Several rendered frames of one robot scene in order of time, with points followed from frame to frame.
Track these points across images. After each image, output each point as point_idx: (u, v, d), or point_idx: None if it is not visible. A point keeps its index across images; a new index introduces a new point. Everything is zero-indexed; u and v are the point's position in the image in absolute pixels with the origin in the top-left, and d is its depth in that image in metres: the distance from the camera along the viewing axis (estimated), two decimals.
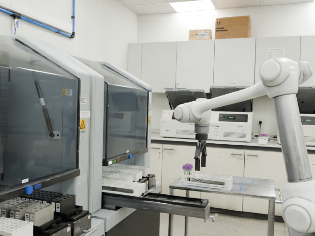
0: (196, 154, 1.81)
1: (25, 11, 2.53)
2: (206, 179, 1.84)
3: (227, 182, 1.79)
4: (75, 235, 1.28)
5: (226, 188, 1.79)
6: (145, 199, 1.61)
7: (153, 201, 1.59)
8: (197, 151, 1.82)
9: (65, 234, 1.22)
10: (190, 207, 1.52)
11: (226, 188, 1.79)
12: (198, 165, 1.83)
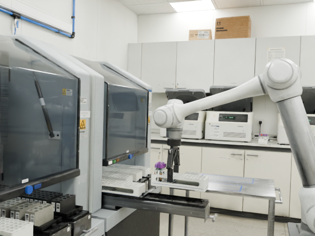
0: (168, 164, 1.63)
1: (25, 11, 2.53)
2: (179, 179, 1.64)
3: (201, 182, 1.60)
4: (75, 235, 1.28)
5: (200, 188, 1.60)
6: (145, 199, 1.61)
7: (153, 201, 1.59)
8: (169, 159, 1.63)
9: (65, 234, 1.22)
10: (190, 207, 1.52)
11: (200, 188, 1.60)
12: (171, 176, 1.65)
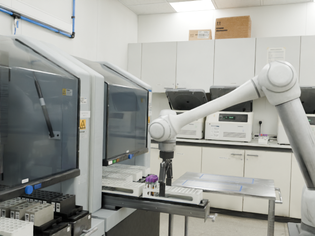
0: (161, 178, 1.55)
1: (25, 11, 2.53)
2: (172, 193, 1.56)
3: (195, 197, 1.53)
4: (75, 235, 1.28)
5: (194, 203, 1.53)
6: (145, 199, 1.61)
7: (153, 201, 1.59)
8: (161, 173, 1.55)
9: (65, 234, 1.22)
10: (190, 207, 1.52)
11: (194, 203, 1.53)
12: (163, 191, 1.57)
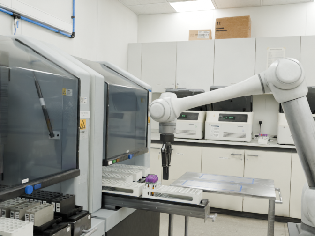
0: (163, 162, 1.58)
1: (25, 11, 2.53)
2: (172, 193, 1.56)
3: (195, 197, 1.53)
4: (75, 235, 1.28)
5: (194, 203, 1.53)
6: (145, 199, 1.61)
7: (153, 201, 1.59)
8: (163, 158, 1.58)
9: (65, 234, 1.22)
10: (190, 207, 1.52)
11: (194, 203, 1.53)
12: (166, 174, 1.61)
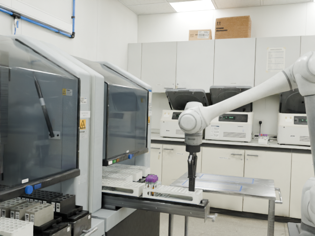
0: None
1: (25, 11, 2.53)
2: (172, 193, 1.56)
3: (195, 197, 1.53)
4: (75, 235, 1.28)
5: (194, 203, 1.53)
6: (145, 199, 1.61)
7: (153, 201, 1.59)
8: None
9: (65, 234, 1.22)
10: (190, 207, 1.52)
11: (194, 203, 1.53)
12: (191, 184, 1.59)
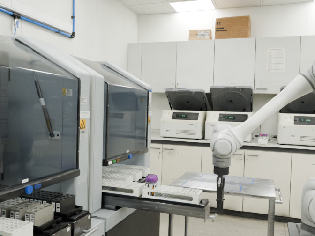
0: None
1: (25, 11, 2.53)
2: (172, 193, 1.56)
3: (195, 197, 1.53)
4: (75, 235, 1.28)
5: (194, 203, 1.53)
6: (145, 199, 1.61)
7: (153, 201, 1.59)
8: None
9: (65, 234, 1.22)
10: (190, 207, 1.52)
11: (194, 203, 1.53)
12: (218, 207, 1.55)
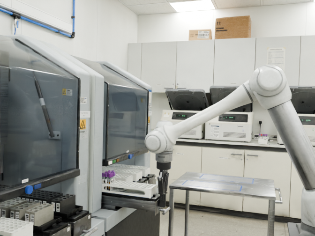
0: None
1: (25, 11, 2.53)
2: (126, 188, 1.65)
3: (147, 191, 1.61)
4: (75, 235, 1.28)
5: (146, 197, 1.61)
6: (101, 194, 1.69)
7: (108, 195, 1.67)
8: None
9: (65, 234, 1.22)
10: (142, 200, 1.60)
11: (146, 197, 1.61)
12: (161, 200, 1.65)
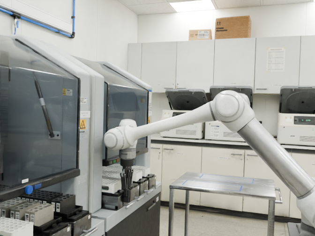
0: (130, 183, 1.74)
1: (25, 11, 2.53)
2: None
3: (110, 187, 1.68)
4: (75, 235, 1.28)
5: None
6: None
7: None
8: (130, 179, 1.74)
9: (65, 234, 1.22)
10: (106, 195, 1.67)
11: None
12: (125, 196, 1.71)
